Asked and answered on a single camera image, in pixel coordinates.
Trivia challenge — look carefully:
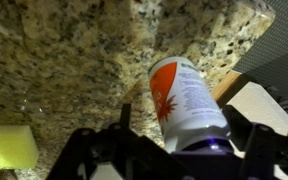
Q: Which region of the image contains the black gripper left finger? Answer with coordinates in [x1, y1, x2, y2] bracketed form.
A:
[102, 103, 142, 148]

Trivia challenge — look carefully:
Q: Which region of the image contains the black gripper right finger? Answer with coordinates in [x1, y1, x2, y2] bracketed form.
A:
[222, 104, 287, 180]

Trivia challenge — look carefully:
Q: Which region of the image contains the white bottle purple cap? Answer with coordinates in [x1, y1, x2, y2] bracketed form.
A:
[148, 56, 233, 154]

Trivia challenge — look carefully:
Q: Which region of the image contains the wooden chair grey cushion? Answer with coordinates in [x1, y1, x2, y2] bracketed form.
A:
[212, 0, 288, 109]

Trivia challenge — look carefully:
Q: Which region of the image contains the yellow sponge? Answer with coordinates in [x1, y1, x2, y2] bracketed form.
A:
[0, 124, 41, 171]

